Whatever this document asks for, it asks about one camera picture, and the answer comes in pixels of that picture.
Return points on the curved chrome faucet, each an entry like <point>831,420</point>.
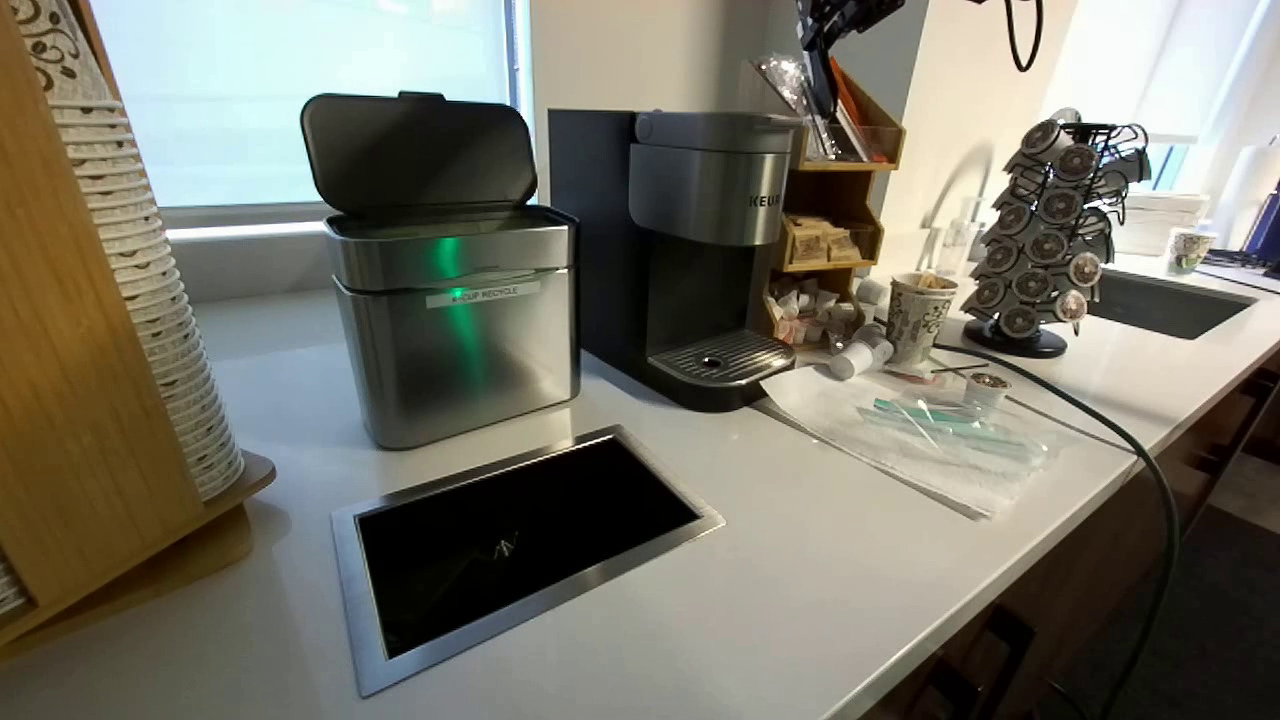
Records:
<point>960,158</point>

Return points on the brown paper packet bundle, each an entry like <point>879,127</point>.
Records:
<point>820,244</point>

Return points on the tipped coffee pod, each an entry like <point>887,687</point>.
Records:
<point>860,358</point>

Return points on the white patterned mug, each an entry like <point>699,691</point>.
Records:
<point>1191,251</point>

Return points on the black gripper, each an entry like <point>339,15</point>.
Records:
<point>873,10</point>

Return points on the stainless steel trash can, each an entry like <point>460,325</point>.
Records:
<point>441,332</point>

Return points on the wooden cup dispenser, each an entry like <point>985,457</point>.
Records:
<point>67,403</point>

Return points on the upright coffee pod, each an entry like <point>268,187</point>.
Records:
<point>985,388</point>

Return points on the dark under-counter cabinet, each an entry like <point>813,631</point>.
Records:
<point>1064,613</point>

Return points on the wooden condiment organizer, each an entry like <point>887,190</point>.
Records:
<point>841,187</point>

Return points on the undermount sink basin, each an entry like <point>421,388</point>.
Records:
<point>1166,305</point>

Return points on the stack of paper cups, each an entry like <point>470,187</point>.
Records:
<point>145,264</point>

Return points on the black pod coffee machine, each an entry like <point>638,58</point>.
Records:
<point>667,264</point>

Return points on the metal framed counter chute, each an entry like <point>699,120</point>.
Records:
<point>523,547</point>

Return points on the clear plastic bag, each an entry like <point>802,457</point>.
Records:
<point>921,460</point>

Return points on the white plastic container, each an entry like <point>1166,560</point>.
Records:
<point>1163,221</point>

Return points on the blue bottle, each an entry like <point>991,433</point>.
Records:
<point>1266,225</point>

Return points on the patterned paper cup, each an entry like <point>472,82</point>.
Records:
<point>921,323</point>

